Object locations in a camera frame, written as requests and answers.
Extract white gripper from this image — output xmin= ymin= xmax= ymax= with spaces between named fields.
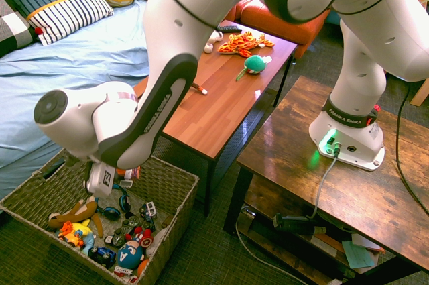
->
xmin=85 ymin=162 xmax=117 ymax=199

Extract orange ball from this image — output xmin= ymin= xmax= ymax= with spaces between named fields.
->
xmin=136 ymin=258 xmax=150 ymax=278

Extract small white blue toy truck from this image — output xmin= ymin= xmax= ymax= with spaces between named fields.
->
xmin=138 ymin=201 xmax=158 ymax=231

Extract white navy striped pillow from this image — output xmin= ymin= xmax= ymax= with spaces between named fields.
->
xmin=26 ymin=0 xmax=115 ymax=46

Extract orange armchair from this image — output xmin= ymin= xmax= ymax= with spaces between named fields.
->
xmin=223 ymin=0 xmax=332 ymax=60

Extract orange flame pattern plush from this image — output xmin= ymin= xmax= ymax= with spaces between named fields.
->
xmin=217 ymin=30 xmax=275 ymax=58

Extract black white checked pillow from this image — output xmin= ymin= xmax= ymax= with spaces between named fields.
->
xmin=0 ymin=0 xmax=38 ymax=58

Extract green round plush toy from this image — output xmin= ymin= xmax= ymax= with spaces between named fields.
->
xmin=235 ymin=54 xmax=273 ymax=82

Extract black power strip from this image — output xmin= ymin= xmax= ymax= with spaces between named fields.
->
xmin=272 ymin=212 xmax=318 ymax=236

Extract orange toy figure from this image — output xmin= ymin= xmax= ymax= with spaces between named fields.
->
xmin=57 ymin=220 xmax=85 ymax=249

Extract light blue bed mattress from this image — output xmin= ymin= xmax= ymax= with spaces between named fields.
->
xmin=0 ymin=0 xmax=152 ymax=201

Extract small white plush toy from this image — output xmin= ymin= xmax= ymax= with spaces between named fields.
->
xmin=203 ymin=30 xmax=224 ymax=54

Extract woven wicker basket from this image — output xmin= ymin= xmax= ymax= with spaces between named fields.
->
xmin=0 ymin=148 xmax=200 ymax=285

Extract white red toy bus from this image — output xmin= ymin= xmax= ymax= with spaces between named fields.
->
xmin=113 ymin=264 xmax=139 ymax=284

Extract yellow plush toy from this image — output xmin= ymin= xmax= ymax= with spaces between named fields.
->
xmin=68 ymin=219 xmax=95 ymax=256

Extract green paper sheet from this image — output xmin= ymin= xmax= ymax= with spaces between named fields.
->
xmin=341 ymin=241 xmax=376 ymax=270

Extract brown plush dog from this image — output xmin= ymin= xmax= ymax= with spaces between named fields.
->
xmin=48 ymin=196 xmax=104 ymax=238

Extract blue black headphones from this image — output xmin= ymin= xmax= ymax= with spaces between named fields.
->
xmin=96 ymin=183 xmax=132 ymax=221

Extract white cable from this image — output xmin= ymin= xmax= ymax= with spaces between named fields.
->
xmin=234 ymin=207 xmax=304 ymax=285

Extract black game controller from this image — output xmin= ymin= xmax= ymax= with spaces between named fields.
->
xmin=112 ymin=214 xmax=141 ymax=246

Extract black power cable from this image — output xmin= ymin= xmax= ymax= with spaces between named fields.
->
xmin=394 ymin=82 xmax=429 ymax=216

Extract red wood coffee table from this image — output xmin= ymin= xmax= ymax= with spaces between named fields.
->
xmin=133 ymin=19 xmax=299 ymax=218

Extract rustic brown wooden table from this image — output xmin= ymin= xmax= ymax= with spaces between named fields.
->
xmin=222 ymin=75 xmax=429 ymax=285

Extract black remote control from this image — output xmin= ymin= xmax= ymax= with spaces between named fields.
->
xmin=217 ymin=23 xmax=243 ymax=34

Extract grey plush toy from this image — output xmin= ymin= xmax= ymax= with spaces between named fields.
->
xmin=146 ymin=227 xmax=168 ymax=256

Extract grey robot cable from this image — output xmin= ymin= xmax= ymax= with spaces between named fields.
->
xmin=306 ymin=150 xmax=339 ymax=219

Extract captain america plush doll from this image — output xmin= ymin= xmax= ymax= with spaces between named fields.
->
xmin=115 ymin=226 xmax=155 ymax=271

